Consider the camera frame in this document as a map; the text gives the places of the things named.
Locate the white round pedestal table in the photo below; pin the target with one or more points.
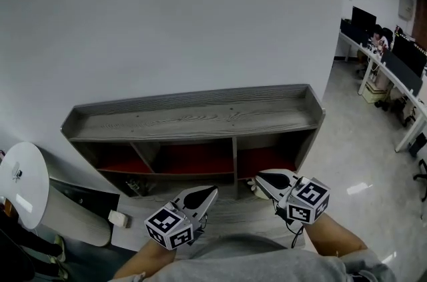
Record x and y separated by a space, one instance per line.
30 194

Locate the black office chair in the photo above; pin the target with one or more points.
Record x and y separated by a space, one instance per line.
422 180

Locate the person's grey shirt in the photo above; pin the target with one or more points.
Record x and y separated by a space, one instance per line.
250 260

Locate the black computer monitor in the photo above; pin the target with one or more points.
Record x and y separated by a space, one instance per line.
363 20
408 55

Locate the long white office desk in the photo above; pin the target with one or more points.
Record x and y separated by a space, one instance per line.
408 135

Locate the beige tissues pack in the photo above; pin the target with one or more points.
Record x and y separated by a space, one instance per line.
118 219

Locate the person's right forearm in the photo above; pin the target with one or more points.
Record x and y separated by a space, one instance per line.
333 234

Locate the person's left forearm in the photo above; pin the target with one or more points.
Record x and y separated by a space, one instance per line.
146 257

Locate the grey wooden shelf cabinet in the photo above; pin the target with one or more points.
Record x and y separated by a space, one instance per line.
187 120

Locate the beige storage bin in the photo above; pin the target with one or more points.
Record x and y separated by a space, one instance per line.
373 92

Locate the yellow brown box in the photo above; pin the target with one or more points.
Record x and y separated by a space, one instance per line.
9 207

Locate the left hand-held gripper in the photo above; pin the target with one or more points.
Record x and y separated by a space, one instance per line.
168 229

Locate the grey wall panel box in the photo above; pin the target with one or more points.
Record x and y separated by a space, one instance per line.
406 5

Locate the black waste bin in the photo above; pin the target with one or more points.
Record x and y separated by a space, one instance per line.
418 145

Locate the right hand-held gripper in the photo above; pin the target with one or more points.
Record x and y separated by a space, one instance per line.
308 202

